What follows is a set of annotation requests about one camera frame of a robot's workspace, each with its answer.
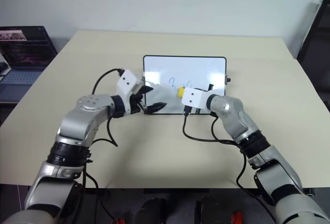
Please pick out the open laptop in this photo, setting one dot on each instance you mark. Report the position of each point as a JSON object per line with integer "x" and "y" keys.
{"x": 25, "y": 51}

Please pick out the small red part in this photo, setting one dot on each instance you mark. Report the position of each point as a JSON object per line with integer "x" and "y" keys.
{"x": 236, "y": 216}
{"x": 118, "y": 221}

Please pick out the black chair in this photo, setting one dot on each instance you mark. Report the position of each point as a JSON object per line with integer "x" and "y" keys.
{"x": 315, "y": 43}

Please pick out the yellow whiteboard eraser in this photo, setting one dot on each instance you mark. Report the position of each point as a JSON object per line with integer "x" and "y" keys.
{"x": 180, "y": 92}

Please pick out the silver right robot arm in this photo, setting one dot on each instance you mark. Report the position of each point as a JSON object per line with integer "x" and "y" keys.
{"x": 239, "y": 120}

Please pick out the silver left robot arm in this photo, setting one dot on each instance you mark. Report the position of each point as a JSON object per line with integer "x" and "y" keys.
{"x": 77, "y": 120}

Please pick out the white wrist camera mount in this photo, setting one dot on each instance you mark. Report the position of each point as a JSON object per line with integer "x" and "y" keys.
{"x": 194, "y": 98}
{"x": 126, "y": 82}

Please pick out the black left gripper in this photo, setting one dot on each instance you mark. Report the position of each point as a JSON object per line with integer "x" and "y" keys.
{"x": 135, "y": 102}

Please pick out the black-framed whiteboard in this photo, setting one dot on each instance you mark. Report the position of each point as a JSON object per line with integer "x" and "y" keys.
{"x": 185, "y": 66}

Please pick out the black whiteboard side knob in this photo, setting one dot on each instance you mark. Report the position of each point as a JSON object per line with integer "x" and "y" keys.
{"x": 228, "y": 79}

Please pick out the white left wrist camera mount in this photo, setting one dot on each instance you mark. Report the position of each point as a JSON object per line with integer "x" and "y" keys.
{"x": 126, "y": 82}

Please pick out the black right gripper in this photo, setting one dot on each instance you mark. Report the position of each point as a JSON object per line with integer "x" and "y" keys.
{"x": 211, "y": 87}

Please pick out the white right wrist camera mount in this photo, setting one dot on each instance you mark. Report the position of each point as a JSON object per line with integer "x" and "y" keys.
{"x": 194, "y": 98}

